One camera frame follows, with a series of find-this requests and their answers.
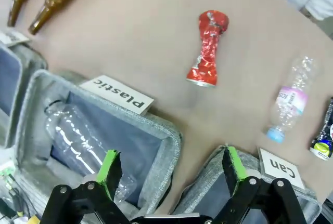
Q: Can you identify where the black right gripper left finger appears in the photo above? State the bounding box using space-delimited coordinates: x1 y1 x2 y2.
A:
39 150 130 224

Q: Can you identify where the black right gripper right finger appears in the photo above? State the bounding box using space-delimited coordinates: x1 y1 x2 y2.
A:
212 145 307 224

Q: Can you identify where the grey felt can basket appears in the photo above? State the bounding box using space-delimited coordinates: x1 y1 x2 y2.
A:
171 144 322 224

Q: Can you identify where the white can label card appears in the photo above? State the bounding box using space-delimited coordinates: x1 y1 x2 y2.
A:
258 148 305 190

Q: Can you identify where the grey felt plastic basket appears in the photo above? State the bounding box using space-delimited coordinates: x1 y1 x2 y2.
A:
7 69 182 224

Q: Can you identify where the crushed dark blue can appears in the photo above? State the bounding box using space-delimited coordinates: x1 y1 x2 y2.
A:
309 97 333 161

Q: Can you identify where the crushed red can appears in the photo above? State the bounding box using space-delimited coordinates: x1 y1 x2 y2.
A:
186 10 230 88

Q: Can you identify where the grey felt glass basket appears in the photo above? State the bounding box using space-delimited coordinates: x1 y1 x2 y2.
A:
0 41 49 149

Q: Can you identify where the clear crushed plastic bottle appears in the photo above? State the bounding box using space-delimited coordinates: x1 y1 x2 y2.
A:
44 98 138 204

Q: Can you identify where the white plastic label card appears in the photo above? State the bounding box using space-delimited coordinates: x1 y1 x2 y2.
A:
79 75 155 116

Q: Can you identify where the clear bottle pink label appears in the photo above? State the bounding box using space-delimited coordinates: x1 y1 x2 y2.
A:
265 56 324 142

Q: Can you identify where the white glass label card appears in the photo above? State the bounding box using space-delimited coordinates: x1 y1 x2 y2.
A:
0 29 30 47

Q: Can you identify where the green connector with cables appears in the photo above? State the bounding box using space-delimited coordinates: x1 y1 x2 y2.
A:
0 160 41 224

